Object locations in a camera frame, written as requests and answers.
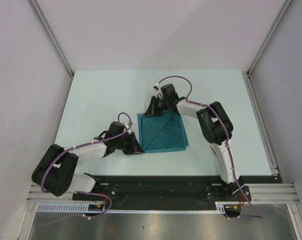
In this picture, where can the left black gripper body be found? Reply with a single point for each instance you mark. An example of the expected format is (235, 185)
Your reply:
(125, 143)

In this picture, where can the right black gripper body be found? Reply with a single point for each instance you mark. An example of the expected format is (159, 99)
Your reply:
(162, 104)

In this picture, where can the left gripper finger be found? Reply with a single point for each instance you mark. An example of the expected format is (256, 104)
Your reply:
(135, 144)
(135, 151)

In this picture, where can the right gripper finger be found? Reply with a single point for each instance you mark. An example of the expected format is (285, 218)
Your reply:
(153, 104)
(152, 113)

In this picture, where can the teal satin napkin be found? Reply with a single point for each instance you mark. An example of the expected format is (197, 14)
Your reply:
(165, 133)

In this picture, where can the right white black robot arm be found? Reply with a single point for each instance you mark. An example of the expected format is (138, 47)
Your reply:
(215, 124)

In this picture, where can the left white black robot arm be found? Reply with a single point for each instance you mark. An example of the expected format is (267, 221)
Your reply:
(55, 172)

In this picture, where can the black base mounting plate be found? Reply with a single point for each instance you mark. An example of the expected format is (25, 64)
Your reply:
(162, 192)

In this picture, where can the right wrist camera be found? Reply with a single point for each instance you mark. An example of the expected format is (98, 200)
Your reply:
(159, 93)

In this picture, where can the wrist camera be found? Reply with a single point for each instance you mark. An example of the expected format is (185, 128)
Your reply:
(159, 93)
(128, 126)

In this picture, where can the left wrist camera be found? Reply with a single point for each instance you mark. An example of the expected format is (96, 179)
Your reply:
(128, 126)

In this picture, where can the white slotted cable duct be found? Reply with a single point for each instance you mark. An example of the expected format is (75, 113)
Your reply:
(93, 209)

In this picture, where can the right aluminium frame post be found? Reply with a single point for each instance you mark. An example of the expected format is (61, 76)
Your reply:
(270, 35)

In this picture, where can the aluminium frame post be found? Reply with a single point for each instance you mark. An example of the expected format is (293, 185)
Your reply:
(39, 14)
(270, 35)

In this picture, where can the left aluminium frame post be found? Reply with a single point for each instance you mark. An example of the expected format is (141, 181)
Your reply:
(39, 14)

